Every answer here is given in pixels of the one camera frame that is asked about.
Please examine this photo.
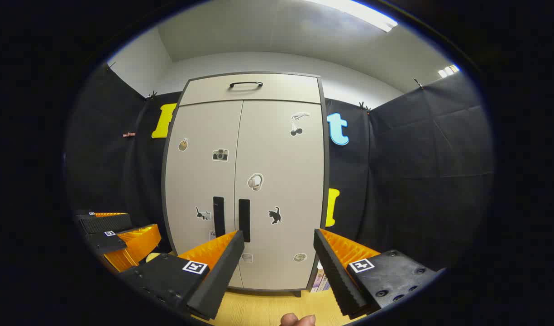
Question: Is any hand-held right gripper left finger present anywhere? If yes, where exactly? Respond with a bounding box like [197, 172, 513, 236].
[119, 230, 245, 321]

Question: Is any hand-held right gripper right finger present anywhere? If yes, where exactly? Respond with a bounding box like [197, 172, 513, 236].
[313, 229, 445, 320]

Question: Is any grey cabinet door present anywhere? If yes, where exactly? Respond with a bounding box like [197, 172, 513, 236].
[165, 101, 244, 288]
[235, 100, 326, 291]

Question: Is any grey double-door shoe cabinet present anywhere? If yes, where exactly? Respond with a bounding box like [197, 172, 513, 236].
[162, 71, 330, 297]

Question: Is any black backdrop cloth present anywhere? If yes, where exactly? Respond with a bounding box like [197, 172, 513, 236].
[64, 63, 495, 272]

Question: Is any ceiling light panel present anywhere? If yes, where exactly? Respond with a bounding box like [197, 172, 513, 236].
[304, 0, 398, 33]

